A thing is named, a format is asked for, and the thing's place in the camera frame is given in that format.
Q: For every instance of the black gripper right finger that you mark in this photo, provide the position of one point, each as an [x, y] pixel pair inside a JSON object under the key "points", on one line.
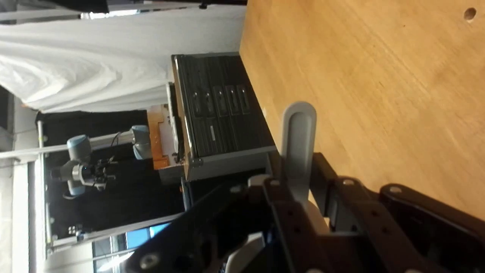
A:
{"points": [[373, 222]]}

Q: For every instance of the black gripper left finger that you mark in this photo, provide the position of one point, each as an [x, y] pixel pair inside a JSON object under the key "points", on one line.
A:
{"points": [[282, 228]]}

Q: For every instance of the grey measuring cup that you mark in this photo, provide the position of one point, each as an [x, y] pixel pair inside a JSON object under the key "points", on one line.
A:
{"points": [[297, 142]]}

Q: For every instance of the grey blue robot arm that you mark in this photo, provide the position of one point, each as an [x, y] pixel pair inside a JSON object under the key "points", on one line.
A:
{"points": [[78, 150]]}

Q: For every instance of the grey drawer cabinet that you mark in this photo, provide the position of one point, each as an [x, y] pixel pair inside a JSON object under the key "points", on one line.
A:
{"points": [[217, 101]]}

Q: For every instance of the bright glass window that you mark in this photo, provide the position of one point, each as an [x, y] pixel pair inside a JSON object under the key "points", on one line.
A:
{"points": [[131, 241]]}

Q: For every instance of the orange wooden box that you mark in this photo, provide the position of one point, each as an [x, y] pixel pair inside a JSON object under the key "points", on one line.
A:
{"points": [[160, 137]]}

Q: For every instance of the black backdrop panel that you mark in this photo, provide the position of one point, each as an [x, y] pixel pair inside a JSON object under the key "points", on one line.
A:
{"points": [[126, 203]]}

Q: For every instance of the white curtain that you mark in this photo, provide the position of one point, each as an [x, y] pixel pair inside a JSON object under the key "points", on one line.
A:
{"points": [[100, 56]]}

